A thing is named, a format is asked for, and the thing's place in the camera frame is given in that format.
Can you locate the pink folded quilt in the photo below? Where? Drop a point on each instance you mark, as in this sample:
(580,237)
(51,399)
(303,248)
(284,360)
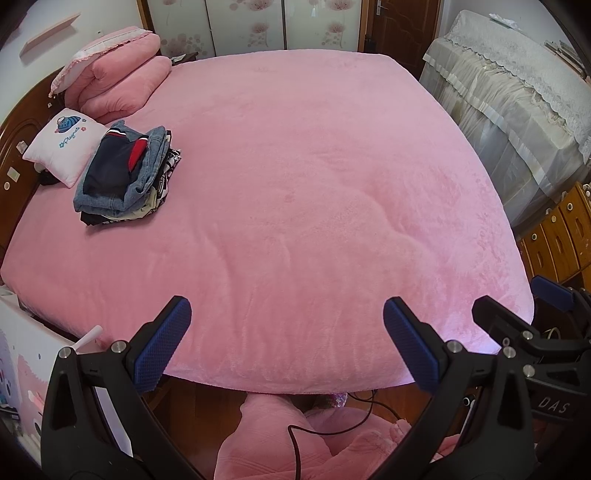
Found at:
(120,83)

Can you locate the beige folded garment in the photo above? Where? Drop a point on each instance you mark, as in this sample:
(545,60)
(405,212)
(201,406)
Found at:
(138,210)

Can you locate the blue denim garment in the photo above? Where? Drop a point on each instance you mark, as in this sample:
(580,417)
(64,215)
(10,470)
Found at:
(154,143)

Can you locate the pink wall shelf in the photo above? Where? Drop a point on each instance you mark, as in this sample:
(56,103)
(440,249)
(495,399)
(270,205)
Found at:
(46,37)

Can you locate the floral wardrobe doors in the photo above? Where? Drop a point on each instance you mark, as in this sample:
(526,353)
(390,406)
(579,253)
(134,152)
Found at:
(240,23)

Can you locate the person's pink pajama legs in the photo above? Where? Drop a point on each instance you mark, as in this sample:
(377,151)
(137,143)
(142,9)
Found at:
(263,443)

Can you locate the brown wooden door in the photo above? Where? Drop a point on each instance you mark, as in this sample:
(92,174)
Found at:
(401,32)

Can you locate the wooden drawer cabinet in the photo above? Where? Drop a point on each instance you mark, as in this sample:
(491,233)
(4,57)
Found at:
(554,240)

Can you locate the red and navy varsity jacket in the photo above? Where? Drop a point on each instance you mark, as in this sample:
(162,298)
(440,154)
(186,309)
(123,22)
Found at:
(108,166)

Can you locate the lace-covered furniture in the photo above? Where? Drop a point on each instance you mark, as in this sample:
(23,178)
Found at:
(508,106)

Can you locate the white printed cushion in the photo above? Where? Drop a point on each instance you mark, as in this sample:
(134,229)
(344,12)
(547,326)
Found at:
(55,147)

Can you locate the black and white printed garment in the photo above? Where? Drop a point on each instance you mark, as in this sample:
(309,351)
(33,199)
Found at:
(170,161)

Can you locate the pink plush bed blanket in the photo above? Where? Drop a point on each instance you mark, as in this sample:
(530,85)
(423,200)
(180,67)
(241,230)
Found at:
(300,207)

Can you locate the black folded garment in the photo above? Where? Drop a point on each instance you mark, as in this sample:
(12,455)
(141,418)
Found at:
(94,218)

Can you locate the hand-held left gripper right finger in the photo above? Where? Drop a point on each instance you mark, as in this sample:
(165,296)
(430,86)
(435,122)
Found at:
(413,346)

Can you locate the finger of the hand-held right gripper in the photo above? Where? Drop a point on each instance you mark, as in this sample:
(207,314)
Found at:
(496,318)
(556,297)

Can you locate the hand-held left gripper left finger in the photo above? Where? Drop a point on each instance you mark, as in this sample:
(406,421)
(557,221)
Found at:
(157,350)

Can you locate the dark wooden headboard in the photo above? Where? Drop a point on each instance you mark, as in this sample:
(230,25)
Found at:
(14,152)

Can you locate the pink lace-edged pillow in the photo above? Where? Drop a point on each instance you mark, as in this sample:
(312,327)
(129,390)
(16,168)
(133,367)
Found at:
(92,50)

